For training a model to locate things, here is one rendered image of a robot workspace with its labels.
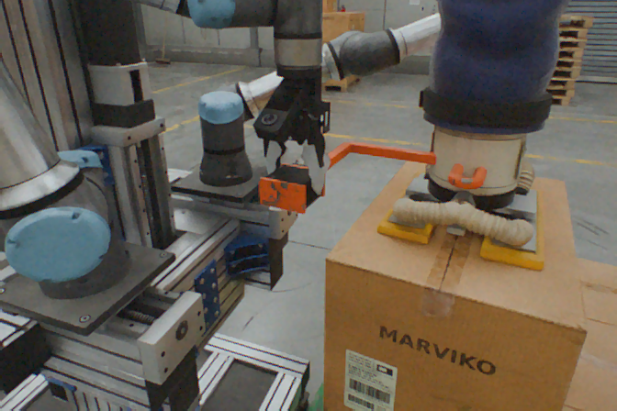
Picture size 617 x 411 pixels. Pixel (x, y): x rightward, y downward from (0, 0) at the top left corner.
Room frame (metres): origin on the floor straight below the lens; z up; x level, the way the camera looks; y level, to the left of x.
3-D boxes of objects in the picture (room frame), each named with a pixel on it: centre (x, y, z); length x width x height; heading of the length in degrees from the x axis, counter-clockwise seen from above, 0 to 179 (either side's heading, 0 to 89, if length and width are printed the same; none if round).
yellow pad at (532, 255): (0.76, -0.43, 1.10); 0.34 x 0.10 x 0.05; 153
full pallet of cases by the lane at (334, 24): (8.40, -0.50, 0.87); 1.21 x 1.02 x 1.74; 159
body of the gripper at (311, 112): (0.68, 0.01, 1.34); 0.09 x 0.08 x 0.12; 153
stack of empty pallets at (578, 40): (7.24, -3.91, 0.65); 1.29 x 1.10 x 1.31; 159
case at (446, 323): (0.80, -0.35, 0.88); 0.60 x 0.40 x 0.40; 153
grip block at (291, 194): (0.65, 0.02, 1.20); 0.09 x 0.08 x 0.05; 63
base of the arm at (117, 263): (0.64, 0.40, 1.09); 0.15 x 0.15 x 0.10
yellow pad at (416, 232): (0.84, -0.26, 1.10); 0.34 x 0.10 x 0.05; 153
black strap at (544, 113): (0.80, -0.34, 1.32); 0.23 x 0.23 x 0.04
